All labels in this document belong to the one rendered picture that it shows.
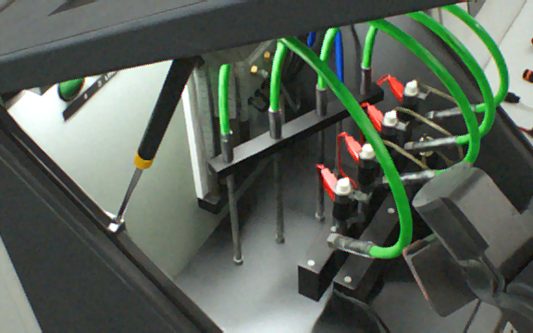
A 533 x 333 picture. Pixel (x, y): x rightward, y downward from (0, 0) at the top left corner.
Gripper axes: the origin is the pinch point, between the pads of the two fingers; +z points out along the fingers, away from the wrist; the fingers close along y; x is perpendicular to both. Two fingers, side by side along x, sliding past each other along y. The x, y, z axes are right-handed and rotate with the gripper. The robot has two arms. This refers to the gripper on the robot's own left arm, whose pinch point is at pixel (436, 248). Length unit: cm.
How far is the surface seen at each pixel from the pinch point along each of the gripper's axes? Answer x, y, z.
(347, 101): -16.8, -1.1, 9.0
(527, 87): 2, -48, 67
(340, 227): 2.0, 0.9, 40.7
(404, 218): -2.0, -0.8, 9.4
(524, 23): -7, -60, 80
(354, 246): 1.3, 3.4, 22.9
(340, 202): -2.2, -0.2, 36.0
